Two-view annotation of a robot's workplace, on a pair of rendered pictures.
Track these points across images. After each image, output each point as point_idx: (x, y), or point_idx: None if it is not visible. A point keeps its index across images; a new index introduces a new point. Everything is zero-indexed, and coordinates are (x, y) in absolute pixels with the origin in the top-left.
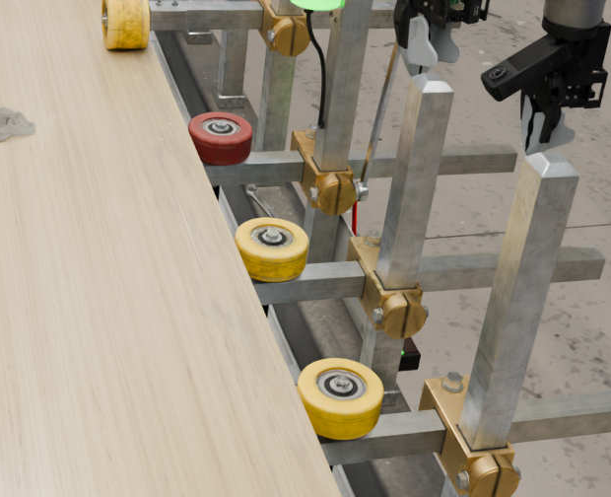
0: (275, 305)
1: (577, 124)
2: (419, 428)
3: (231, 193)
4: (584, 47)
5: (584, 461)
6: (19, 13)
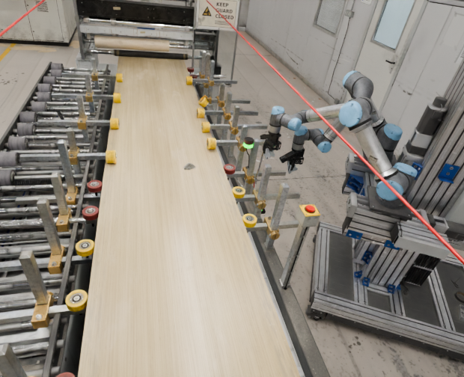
0: None
1: (307, 152)
2: (263, 226)
3: None
4: (299, 152)
5: None
6: (190, 141)
